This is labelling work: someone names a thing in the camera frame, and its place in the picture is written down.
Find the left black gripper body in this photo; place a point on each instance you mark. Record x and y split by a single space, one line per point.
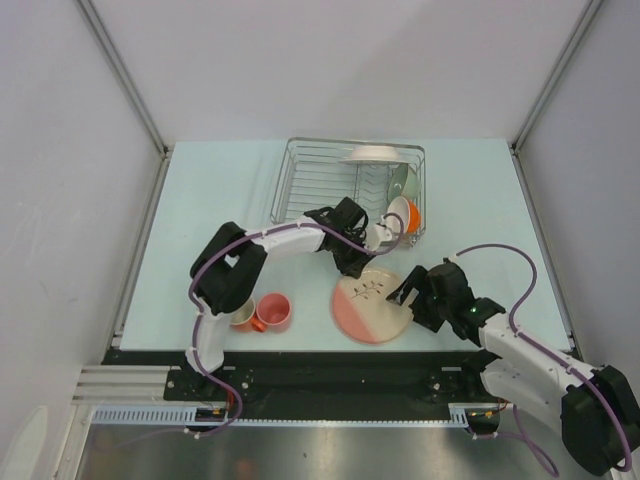
350 258

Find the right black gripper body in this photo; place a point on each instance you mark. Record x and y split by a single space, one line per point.
430 311

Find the metal wire dish rack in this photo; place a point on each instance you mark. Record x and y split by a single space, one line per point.
311 177

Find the white and orange bowl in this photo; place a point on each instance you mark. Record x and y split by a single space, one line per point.
403 216

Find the white fluted plate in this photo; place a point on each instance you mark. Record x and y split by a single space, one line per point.
372 154

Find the green bowl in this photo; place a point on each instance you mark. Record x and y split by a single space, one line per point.
404 182

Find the pink and cream plate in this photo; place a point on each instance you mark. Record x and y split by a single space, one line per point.
360 310

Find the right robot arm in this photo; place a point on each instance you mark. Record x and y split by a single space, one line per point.
593 410

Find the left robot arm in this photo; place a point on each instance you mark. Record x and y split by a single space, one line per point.
224 275

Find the cream cup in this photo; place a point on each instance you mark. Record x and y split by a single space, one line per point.
241 319

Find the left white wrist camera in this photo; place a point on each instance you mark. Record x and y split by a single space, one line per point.
384 236

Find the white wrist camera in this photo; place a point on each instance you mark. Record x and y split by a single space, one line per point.
384 236
453 258

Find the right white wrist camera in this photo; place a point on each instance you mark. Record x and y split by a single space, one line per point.
453 258

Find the pink cup orange handle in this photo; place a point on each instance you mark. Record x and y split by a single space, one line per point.
273 313

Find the right aluminium frame post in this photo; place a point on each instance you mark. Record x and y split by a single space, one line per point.
586 20

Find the aluminium frame post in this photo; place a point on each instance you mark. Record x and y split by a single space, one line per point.
586 20
114 60

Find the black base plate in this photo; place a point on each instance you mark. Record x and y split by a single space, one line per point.
440 376

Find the white slotted cable duct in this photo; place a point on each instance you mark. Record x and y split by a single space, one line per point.
187 416

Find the aluminium front rail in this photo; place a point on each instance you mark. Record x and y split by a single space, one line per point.
121 385

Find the left aluminium frame post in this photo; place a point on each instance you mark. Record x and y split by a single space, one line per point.
114 60

